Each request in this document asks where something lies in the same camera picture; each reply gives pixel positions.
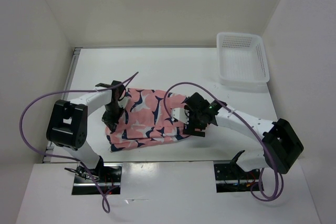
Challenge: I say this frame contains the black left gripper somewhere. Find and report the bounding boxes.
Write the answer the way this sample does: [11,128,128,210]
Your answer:
[101,102,125,131]

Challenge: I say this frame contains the pink shark print shorts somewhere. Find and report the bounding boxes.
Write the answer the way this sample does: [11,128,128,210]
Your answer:
[105,88,189,152]

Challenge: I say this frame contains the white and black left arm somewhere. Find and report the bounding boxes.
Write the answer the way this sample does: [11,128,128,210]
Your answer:
[46,81,128,182]

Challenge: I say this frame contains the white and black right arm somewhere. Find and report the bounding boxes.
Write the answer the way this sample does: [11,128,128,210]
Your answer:
[172,93,304,178]

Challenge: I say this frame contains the white plastic basket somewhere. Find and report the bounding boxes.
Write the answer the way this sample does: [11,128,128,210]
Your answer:
[216,32,270,86]

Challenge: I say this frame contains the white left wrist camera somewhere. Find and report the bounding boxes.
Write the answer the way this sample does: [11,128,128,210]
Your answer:
[118,97,130,109]

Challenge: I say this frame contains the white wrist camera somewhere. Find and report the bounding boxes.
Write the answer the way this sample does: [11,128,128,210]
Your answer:
[118,97,130,109]
[171,108,190,125]

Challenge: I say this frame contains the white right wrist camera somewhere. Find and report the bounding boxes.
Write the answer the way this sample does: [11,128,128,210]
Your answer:
[171,108,190,125]

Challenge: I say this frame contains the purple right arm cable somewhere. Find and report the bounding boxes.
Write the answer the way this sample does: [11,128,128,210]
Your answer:
[164,81,285,201]

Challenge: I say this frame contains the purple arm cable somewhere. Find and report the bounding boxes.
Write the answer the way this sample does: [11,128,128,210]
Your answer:
[20,71,139,214]
[164,81,285,201]

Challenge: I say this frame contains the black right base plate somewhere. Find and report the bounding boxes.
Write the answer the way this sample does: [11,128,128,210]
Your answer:
[214,161,260,193]

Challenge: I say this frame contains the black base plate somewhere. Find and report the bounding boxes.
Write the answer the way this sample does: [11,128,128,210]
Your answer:
[214,161,260,193]
[66,163,122,196]

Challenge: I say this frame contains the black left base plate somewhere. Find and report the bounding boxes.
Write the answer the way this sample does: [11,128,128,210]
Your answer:
[66,163,122,196]

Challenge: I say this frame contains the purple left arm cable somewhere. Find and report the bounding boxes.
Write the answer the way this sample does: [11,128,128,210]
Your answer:
[20,71,139,214]

